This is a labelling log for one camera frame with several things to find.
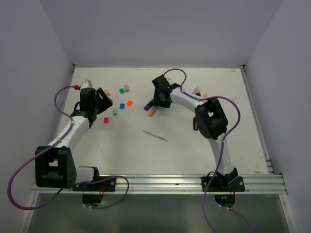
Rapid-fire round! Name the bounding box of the pastel orange highlighter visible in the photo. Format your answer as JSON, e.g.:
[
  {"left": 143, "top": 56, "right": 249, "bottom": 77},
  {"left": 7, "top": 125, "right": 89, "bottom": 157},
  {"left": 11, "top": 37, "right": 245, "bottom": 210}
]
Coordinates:
[{"left": 148, "top": 108, "right": 156, "bottom": 117}]

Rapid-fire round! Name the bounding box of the pastel green cap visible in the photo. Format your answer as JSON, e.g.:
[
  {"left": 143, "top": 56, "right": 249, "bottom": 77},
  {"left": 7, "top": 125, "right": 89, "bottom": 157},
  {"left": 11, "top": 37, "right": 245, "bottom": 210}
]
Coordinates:
[{"left": 113, "top": 108, "right": 118, "bottom": 116}]

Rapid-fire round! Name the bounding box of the orange highlighter cap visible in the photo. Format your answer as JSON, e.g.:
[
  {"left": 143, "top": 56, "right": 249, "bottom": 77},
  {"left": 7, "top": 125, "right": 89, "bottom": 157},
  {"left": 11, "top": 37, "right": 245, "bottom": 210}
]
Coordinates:
[{"left": 126, "top": 100, "right": 133, "bottom": 106}]

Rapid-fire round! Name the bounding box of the pastel purple cap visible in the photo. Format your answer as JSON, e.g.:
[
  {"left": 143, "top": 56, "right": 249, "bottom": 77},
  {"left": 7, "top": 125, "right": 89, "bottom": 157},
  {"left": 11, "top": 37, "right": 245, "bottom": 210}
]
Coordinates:
[{"left": 124, "top": 85, "right": 130, "bottom": 92}]

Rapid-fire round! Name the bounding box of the purple cap black highlighter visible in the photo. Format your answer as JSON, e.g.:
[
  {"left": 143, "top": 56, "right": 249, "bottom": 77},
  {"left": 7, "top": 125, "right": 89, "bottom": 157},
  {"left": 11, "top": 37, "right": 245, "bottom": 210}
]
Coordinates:
[{"left": 143, "top": 104, "right": 152, "bottom": 111}]

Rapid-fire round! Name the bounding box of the pink cap black highlighter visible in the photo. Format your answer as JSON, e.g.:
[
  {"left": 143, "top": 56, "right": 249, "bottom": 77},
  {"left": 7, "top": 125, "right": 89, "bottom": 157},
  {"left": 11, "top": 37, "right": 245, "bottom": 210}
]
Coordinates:
[{"left": 193, "top": 117, "right": 198, "bottom": 131}]

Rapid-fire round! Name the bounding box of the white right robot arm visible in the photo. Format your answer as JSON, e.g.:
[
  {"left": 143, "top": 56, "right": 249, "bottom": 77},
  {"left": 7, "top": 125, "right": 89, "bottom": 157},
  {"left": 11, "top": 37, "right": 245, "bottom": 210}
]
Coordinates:
[{"left": 152, "top": 75, "right": 238, "bottom": 191}]

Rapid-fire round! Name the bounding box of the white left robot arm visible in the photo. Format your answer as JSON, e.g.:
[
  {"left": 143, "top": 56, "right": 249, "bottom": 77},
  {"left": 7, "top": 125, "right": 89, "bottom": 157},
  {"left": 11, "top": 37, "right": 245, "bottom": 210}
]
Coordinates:
[{"left": 35, "top": 87, "right": 113, "bottom": 191}]

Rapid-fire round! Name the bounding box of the thin grey pen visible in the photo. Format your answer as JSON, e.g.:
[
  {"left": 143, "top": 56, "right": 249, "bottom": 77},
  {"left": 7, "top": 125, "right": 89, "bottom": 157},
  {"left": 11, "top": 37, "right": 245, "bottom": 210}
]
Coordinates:
[{"left": 142, "top": 130, "right": 168, "bottom": 142}]

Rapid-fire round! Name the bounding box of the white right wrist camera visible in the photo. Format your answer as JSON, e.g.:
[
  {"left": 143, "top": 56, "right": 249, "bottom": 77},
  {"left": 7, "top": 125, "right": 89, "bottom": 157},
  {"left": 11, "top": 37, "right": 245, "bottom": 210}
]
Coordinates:
[{"left": 165, "top": 77, "right": 173, "bottom": 86}]

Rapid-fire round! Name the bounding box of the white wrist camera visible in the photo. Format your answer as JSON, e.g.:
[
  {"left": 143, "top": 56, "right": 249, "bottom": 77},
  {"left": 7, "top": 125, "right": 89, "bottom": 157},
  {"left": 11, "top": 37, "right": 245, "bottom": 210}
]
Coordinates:
[
  {"left": 165, "top": 77, "right": 173, "bottom": 86},
  {"left": 80, "top": 79, "right": 93, "bottom": 90}
]

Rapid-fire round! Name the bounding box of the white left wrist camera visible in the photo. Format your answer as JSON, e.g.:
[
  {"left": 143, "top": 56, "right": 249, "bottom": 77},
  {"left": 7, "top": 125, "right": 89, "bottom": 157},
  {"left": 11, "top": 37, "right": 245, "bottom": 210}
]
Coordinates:
[{"left": 80, "top": 79, "right": 93, "bottom": 90}]

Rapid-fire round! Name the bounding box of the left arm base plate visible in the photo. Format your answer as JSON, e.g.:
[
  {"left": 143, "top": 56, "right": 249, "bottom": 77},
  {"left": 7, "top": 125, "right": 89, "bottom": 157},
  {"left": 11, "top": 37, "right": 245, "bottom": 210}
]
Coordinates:
[{"left": 72, "top": 176, "right": 117, "bottom": 207}]

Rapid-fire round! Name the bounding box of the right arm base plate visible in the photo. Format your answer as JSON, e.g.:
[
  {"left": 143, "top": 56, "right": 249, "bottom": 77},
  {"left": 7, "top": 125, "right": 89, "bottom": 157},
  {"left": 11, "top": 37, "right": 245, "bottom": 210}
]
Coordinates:
[{"left": 201, "top": 168, "right": 246, "bottom": 208}]

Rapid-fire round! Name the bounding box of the aluminium front rail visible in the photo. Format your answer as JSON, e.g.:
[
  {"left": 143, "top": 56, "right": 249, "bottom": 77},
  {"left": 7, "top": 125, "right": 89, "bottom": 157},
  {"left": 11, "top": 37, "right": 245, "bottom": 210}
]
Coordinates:
[{"left": 29, "top": 172, "right": 289, "bottom": 195}]

